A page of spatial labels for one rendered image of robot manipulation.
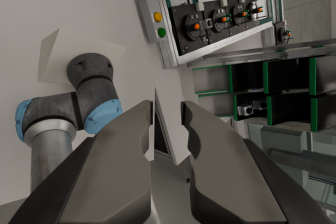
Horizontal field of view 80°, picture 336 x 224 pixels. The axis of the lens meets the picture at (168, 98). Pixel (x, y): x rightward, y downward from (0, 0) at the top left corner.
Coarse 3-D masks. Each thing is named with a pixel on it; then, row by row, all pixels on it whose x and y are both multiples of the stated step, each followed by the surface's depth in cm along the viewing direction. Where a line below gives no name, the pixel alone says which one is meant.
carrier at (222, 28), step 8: (216, 0) 123; (224, 0) 126; (208, 8) 118; (216, 8) 121; (224, 8) 130; (208, 16) 119; (216, 16) 121; (224, 16) 120; (216, 24) 121; (224, 24) 127; (208, 32) 119; (216, 32) 125; (224, 32) 131; (208, 40) 120; (216, 40) 125
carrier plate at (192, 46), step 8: (168, 8) 99; (176, 8) 101; (184, 8) 104; (192, 8) 109; (176, 16) 101; (184, 16) 105; (200, 16) 114; (176, 24) 101; (176, 32) 102; (176, 40) 103; (184, 40) 106; (200, 40) 115; (192, 48) 110
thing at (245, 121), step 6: (246, 120) 175; (252, 120) 171; (246, 126) 177; (276, 126) 158; (282, 126) 155; (288, 126) 151; (294, 126) 148; (300, 126) 146; (246, 132) 180; (312, 132) 141; (318, 132) 138; (324, 132) 136; (330, 132) 133; (318, 204) 159; (324, 204) 156; (330, 210) 154
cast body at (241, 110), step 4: (240, 104) 99; (244, 104) 98; (248, 104) 97; (236, 108) 98; (240, 108) 97; (244, 108) 95; (248, 108) 94; (240, 112) 98; (244, 112) 95; (248, 112) 94; (252, 112) 96
